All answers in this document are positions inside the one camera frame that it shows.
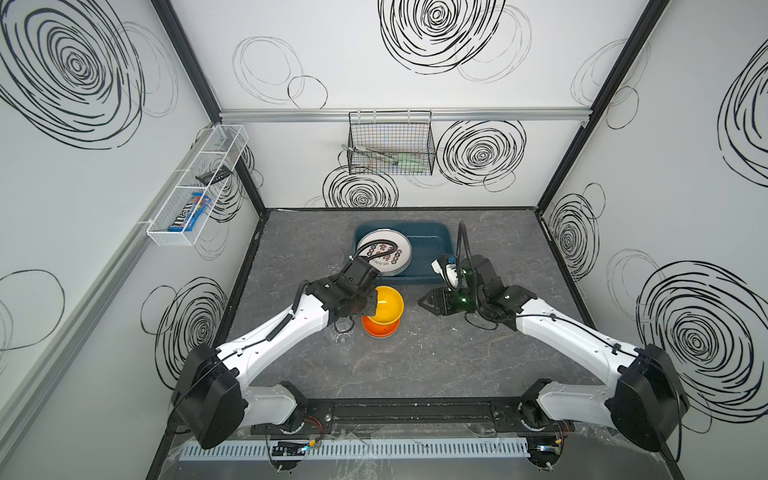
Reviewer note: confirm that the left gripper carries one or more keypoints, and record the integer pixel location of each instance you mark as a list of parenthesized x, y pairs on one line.
[(365, 301)]

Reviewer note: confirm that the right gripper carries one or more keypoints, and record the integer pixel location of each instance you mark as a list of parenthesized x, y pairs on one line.
[(442, 300)]

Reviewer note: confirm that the yellow bowl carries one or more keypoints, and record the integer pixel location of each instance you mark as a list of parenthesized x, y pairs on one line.
[(390, 306)]

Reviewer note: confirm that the orange bowl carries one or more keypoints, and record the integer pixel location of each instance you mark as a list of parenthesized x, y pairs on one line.
[(377, 330)]

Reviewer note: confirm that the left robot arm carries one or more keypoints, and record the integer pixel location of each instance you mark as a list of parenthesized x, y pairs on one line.
[(215, 396)]

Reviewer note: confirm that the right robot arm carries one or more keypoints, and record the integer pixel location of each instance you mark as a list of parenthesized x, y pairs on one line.
[(640, 393)]

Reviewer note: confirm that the teal plastic bin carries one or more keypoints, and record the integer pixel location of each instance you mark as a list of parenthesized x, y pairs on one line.
[(428, 240)]

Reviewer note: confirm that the clear glass back left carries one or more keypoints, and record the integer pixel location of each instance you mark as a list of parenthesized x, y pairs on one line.
[(335, 266)]

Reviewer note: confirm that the clear glass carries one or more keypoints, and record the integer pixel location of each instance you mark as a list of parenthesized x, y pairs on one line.
[(339, 340), (335, 266)]

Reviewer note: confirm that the clear glass front left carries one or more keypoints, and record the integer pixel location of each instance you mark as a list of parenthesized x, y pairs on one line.
[(339, 340)]

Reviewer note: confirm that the metal tongs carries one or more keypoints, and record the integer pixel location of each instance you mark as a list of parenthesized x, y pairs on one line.
[(371, 154)]

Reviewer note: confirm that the green item in basket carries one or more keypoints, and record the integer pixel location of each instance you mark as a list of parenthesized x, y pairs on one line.
[(413, 163)]

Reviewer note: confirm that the blue candy packet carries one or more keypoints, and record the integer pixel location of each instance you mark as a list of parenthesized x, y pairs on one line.
[(194, 207)]

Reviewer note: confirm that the black remote control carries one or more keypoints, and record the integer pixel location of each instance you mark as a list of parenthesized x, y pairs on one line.
[(214, 176)]

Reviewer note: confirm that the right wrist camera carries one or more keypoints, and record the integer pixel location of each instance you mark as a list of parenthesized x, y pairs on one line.
[(446, 268)]

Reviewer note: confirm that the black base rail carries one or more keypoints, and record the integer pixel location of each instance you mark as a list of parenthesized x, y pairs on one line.
[(408, 411)]

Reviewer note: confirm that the white slotted cable duct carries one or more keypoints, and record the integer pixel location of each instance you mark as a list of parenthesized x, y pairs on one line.
[(345, 449)]

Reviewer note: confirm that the black wire basket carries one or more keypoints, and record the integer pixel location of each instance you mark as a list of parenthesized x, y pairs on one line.
[(391, 132)]

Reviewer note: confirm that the white wire shelf basket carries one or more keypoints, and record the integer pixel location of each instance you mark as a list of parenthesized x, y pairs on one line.
[(217, 145)]

